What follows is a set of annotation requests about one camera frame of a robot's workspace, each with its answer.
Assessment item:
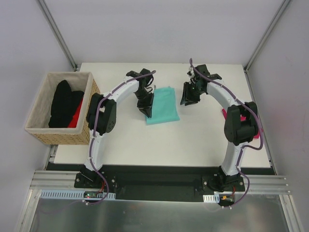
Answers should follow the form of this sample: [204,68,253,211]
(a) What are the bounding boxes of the teal t-shirt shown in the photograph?
[146,87,180,125]

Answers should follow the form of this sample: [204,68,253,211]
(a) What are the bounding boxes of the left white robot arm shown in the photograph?
[84,69,156,188]

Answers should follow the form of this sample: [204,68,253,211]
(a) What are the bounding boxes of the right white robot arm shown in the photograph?
[180,64,260,192]

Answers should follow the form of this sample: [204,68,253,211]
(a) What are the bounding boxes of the pink folded t-shirt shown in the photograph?
[222,108,260,139]

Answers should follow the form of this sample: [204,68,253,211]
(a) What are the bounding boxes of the red garment in basket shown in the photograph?
[68,99,83,128]

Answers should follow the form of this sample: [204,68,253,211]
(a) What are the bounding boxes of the black garment in basket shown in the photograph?
[48,80,84,128]

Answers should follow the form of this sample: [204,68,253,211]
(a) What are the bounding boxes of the wicker laundry basket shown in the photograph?
[25,72,99,145]

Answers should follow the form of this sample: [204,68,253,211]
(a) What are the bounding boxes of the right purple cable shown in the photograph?
[189,58,264,210]

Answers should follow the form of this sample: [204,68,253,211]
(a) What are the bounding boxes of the purple cable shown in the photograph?
[189,58,264,210]
[88,70,157,205]

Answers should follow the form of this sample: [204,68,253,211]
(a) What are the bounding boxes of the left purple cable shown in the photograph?
[88,70,157,205]

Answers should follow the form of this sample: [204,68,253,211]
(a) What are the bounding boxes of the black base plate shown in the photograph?
[74,165,245,202]

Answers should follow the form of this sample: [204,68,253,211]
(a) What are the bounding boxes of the right white cable duct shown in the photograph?
[203,193,220,203]

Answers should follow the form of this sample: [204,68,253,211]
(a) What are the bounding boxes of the white cable duct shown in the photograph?
[41,190,116,201]
[203,193,220,203]

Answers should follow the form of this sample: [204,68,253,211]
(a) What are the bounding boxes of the aluminium rail frame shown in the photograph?
[29,170,291,195]

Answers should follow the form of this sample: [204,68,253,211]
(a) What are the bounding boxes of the right aluminium corner post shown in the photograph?
[243,0,293,73]

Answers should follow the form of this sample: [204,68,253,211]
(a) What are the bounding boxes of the aluminium corner post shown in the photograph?
[243,0,293,73]
[36,0,78,72]

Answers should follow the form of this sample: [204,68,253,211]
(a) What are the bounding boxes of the left white cable duct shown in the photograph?
[41,190,116,201]

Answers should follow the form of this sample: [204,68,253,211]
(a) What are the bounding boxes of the left aluminium corner post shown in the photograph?
[36,0,78,72]

